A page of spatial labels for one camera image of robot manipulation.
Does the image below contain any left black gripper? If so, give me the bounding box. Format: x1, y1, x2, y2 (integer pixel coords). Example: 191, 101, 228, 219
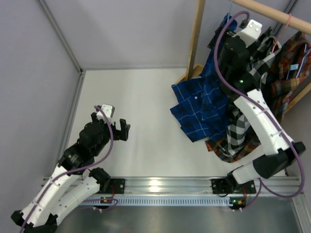
92, 112, 130, 157

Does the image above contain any blue plaid shirt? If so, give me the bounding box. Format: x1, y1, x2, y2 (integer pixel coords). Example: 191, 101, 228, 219
170, 15, 231, 142

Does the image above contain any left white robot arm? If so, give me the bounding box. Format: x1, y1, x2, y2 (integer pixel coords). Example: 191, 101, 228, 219
11, 109, 130, 233

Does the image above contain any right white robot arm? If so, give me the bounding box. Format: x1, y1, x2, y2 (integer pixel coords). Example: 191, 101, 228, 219
213, 36, 306, 193

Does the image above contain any red brown plaid shirt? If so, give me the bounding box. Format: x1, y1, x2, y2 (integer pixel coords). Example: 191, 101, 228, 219
206, 32, 311, 163

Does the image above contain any blue hanger under red shirt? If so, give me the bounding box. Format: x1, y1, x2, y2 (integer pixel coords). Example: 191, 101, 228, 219
286, 44, 311, 79

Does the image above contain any black white checkered shirt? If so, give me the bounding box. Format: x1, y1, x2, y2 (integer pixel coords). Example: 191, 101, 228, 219
217, 28, 282, 163

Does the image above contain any wooden clothes rack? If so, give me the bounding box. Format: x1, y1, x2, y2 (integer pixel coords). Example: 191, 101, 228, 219
174, 0, 311, 115

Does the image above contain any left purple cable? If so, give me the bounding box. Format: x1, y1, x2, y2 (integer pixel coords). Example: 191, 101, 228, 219
18, 105, 119, 233

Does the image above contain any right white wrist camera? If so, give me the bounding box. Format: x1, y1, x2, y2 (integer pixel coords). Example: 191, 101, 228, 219
233, 19, 262, 48

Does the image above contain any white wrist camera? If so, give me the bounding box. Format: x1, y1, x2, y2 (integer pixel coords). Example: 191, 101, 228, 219
233, 19, 262, 48
96, 104, 115, 124

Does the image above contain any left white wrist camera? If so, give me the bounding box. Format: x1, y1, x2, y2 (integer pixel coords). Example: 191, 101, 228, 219
96, 104, 115, 124

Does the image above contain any pink wire hanger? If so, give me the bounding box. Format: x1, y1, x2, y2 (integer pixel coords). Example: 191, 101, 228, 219
271, 13, 292, 53

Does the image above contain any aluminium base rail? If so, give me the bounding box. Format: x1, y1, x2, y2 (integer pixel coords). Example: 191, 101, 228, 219
99, 176, 300, 196

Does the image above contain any grey slotted cable duct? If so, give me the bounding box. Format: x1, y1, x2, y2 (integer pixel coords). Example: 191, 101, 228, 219
81, 196, 245, 207

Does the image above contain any aluminium corner frame profile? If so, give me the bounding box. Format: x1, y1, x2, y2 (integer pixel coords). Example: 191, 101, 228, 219
36, 0, 81, 137

